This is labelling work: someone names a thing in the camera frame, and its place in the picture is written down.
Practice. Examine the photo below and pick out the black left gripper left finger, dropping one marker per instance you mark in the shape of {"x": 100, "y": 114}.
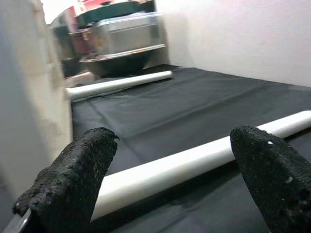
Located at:
{"x": 73, "y": 184}

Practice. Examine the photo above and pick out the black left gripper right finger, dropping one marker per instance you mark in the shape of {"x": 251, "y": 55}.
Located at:
{"x": 279, "y": 184}

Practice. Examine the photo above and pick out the white plastic table leg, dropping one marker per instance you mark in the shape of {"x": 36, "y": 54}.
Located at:
{"x": 116, "y": 85}
{"x": 170, "y": 167}

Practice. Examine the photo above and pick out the white plastic table top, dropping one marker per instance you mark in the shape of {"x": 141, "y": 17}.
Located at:
{"x": 29, "y": 97}

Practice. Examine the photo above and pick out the black tablecloth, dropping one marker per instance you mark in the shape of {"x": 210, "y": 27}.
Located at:
{"x": 194, "y": 104}

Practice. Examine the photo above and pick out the black wok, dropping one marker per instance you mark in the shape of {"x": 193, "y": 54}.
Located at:
{"x": 121, "y": 64}

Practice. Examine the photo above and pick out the dark maroon plastic bin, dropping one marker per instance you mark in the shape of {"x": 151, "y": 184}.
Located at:
{"x": 80, "y": 42}

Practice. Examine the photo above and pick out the clear plastic storage container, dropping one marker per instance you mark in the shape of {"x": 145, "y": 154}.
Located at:
{"x": 128, "y": 34}

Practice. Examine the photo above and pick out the green pot lid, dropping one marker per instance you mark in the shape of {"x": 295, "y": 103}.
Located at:
{"x": 116, "y": 11}

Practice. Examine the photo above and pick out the translucent pink plastic container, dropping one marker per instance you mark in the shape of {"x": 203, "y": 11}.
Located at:
{"x": 90, "y": 3}

